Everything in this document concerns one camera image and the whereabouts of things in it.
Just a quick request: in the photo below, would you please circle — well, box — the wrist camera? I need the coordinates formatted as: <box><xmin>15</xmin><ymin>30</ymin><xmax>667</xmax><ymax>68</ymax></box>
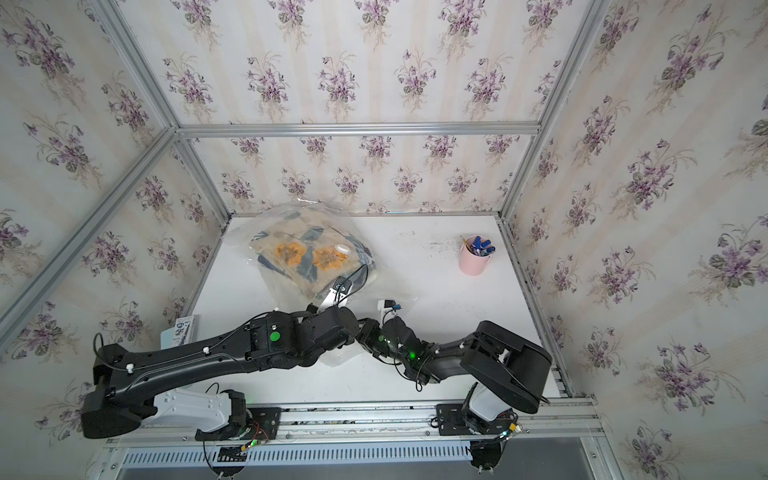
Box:
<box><xmin>318</xmin><ymin>288</ymin><xmax>342</xmax><ymax>311</ymax></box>
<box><xmin>377</xmin><ymin>299</ymin><xmax>401</xmax><ymax>319</ymax></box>

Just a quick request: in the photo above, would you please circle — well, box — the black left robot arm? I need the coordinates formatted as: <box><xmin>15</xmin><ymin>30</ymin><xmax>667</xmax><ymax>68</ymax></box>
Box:
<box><xmin>80</xmin><ymin>306</ymin><xmax>359</xmax><ymax>439</ymax></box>

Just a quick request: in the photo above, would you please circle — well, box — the clear plastic vacuum bag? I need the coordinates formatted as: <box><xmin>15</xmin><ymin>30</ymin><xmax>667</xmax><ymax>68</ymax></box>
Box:
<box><xmin>221</xmin><ymin>200</ymin><xmax>421</xmax><ymax>367</ymax></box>

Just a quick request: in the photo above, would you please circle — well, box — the pink cup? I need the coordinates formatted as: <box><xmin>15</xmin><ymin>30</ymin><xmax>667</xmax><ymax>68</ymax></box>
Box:
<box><xmin>458</xmin><ymin>243</ymin><xmax>493</xmax><ymax>277</ymax></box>

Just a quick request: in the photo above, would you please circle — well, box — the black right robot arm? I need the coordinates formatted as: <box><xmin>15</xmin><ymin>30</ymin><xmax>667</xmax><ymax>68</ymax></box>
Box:
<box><xmin>356</xmin><ymin>316</ymin><xmax>552</xmax><ymax>414</ymax></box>

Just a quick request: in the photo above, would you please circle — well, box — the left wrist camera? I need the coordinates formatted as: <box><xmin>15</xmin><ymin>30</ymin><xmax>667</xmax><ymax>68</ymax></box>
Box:
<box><xmin>318</xmin><ymin>288</ymin><xmax>342</xmax><ymax>311</ymax></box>

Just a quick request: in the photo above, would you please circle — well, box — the white label card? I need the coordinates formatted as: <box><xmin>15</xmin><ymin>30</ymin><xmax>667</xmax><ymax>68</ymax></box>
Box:
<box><xmin>160</xmin><ymin>315</ymin><xmax>196</xmax><ymax>350</ymax></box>

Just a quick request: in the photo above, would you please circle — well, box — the beige blanket with orange pattern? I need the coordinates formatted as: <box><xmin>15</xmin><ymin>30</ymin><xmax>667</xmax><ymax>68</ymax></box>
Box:
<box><xmin>249</xmin><ymin>224</ymin><xmax>379</xmax><ymax>301</ymax></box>

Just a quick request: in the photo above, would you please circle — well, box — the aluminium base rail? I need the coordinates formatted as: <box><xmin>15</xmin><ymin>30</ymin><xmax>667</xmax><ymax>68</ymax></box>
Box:
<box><xmin>101</xmin><ymin>395</ymin><xmax>607</xmax><ymax>448</ymax></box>

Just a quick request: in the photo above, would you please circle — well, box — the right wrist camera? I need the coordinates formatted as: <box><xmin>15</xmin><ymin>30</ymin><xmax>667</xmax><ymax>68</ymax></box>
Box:
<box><xmin>377</xmin><ymin>299</ymin><xmax>401</xmax><ymax>319</ymax></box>

